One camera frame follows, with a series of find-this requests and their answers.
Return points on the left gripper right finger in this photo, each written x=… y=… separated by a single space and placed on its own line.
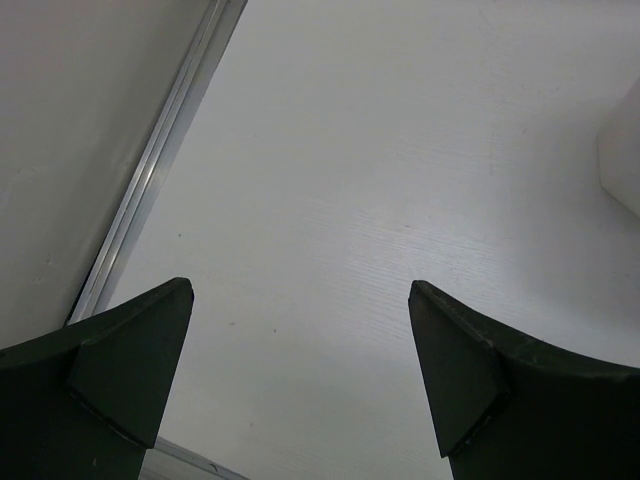
x=506 y=405

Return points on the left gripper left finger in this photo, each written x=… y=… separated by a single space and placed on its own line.
x=87 y=401

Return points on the white octagonal plastic bin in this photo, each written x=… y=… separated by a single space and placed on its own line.
x=618 y=145

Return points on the aluminium front rail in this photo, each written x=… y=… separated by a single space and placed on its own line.
x=168 y=461

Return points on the aluminium rail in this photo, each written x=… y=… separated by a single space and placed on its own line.
x=176 y=69
x=168 y=461

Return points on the aluminium left rail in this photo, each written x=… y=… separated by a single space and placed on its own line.
x=176 y=69

